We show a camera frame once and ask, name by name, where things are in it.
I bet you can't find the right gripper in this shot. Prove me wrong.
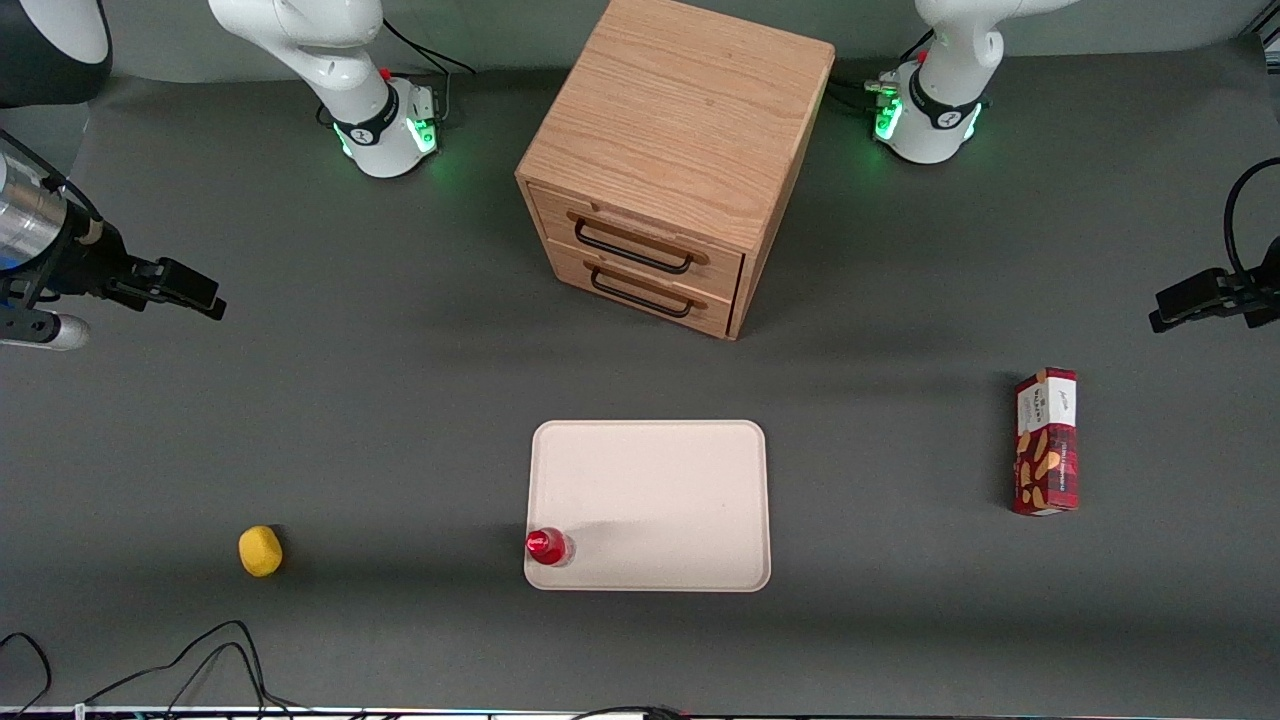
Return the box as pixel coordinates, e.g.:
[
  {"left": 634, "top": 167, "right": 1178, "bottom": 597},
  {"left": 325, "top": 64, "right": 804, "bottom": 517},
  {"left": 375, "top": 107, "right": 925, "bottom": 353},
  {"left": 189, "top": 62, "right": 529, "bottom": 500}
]
[{"left": 30, "top": 215, "right": 227, "bottom": 322}]

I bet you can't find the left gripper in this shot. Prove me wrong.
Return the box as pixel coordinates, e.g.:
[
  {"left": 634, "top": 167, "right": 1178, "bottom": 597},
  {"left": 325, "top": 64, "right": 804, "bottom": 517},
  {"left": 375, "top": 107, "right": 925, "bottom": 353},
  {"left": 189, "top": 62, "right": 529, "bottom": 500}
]
[{"left": 1149, "top": 238, "right": 1280, "bottom": 335}]

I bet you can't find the black metal drawer handle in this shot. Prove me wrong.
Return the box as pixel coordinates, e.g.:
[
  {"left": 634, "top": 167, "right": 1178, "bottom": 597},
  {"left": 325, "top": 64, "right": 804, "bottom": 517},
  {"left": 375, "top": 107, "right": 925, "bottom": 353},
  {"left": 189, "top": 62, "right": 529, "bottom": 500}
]
[
  {"left": 589, "top": 264, "right": 695, "bottom": 320},
  {"left": 573, "top": 218, "right": 695, "bottom": 276}
]

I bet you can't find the wooden drawer with narrow plate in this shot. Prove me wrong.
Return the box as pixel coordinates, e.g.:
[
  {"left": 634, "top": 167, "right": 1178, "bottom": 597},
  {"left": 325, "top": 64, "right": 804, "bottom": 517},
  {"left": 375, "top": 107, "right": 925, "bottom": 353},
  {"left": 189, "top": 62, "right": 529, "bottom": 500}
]
[{"left": 545, "top": 243, "right": 743, "bottom": 339}]

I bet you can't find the wooden drawer cabinet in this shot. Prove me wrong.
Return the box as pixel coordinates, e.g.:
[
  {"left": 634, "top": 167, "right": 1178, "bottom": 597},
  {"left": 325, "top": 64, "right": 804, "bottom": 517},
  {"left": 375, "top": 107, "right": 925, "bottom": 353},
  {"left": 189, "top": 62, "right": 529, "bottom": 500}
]
[{"left": 515, "top": 0, "right": 837, "bottom": 341}]

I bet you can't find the red snack box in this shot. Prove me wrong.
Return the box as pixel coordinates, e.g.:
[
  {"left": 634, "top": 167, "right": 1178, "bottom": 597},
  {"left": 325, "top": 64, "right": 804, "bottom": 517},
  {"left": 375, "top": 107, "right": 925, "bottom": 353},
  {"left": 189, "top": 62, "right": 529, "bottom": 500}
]
[{"left": 1011, "top": 367, "right": 1080, "bottom": 517}]

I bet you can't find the dark grey table mat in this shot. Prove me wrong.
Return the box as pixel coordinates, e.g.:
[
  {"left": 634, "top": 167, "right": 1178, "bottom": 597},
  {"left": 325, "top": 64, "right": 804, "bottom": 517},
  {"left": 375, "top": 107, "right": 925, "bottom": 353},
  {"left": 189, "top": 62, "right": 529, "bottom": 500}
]
[{"left": 0, "top": 35, "right": 1280, "bottom": 713}]

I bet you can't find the yellow lemon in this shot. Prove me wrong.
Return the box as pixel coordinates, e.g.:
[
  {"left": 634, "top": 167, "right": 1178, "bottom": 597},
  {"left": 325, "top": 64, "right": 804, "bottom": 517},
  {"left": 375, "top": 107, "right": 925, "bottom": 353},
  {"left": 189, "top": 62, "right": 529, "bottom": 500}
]
[{"left": 238, "top": 525, "right": 284, "bottom": 578}]

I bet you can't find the red capped bottle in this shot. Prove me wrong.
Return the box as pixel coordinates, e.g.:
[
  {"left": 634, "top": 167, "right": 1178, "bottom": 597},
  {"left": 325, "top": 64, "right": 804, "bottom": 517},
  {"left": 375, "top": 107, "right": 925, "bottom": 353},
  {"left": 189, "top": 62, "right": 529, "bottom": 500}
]
[{"left": 526, "top": 527, "right": 576, "bottom": 568}]

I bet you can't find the beige plastic tray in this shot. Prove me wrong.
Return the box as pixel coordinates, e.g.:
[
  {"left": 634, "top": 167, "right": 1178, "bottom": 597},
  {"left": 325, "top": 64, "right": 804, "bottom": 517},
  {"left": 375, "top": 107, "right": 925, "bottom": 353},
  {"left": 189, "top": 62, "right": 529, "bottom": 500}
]
[{"left": 524, "top": 419, "right": 772, "bottom": 593}]

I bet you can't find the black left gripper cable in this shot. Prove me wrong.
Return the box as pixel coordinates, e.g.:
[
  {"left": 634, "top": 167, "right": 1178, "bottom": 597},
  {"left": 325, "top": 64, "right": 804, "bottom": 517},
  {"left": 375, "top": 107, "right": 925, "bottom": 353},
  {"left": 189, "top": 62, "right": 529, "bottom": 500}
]
[{"left": 1224, "top": 157, "right": 1280, "bottom": 281}]

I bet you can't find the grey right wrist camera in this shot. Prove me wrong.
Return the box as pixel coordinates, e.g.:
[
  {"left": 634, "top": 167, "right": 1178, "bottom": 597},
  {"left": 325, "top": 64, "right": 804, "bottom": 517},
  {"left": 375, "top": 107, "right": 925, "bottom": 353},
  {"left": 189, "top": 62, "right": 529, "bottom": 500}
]
[{"left": 0, "top": 313, "right": 92, "bottom": 352}]

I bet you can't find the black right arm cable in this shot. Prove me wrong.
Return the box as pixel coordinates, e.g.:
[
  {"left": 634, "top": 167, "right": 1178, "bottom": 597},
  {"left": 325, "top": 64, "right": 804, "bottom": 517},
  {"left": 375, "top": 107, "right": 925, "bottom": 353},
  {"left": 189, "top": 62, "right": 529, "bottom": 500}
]
[{"left": 0, "top": 128, "right": 104, "bottom": 246}]

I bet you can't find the black floor cable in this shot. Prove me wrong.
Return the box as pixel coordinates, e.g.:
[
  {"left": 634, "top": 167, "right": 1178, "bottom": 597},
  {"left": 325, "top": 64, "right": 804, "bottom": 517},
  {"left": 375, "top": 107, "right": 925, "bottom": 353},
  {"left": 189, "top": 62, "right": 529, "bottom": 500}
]
[
  {"left": 570, "top": 704, "right": 691, "bottom": 720},
  {"left": 0, "top": 631, "right": 53, "bottom": 717},
  {"left": 85, "top": 620, "right": 301, "bottom": 717},
  {"left": 160, "top": 640, "right": 267, "bottom": 717}
]

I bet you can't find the black right base cable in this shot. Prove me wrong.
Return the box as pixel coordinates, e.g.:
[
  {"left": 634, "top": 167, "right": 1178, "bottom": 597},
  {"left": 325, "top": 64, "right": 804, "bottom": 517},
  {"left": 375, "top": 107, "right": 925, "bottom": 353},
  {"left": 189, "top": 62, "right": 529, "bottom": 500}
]
[{"left": 383, "top": 17, "right": 477, "bottom": 127}]

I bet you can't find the black base cable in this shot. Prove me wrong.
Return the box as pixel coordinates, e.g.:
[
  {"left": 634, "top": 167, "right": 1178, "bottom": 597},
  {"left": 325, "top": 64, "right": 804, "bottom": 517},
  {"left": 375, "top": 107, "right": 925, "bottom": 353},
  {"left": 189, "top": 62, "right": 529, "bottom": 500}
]
[
  {"left": 828, "top": 78, "right": 886, "bottom": 113},
  {"left": 383, "top": 17, "right": 477, "bottom": 127}
]

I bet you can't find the black left base cable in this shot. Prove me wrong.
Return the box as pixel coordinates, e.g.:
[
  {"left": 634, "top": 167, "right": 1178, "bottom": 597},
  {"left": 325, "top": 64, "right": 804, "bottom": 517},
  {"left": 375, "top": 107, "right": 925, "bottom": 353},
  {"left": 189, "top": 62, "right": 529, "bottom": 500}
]
[{"left": 828, "top": 78, "right": 886, "bottom": 113}]

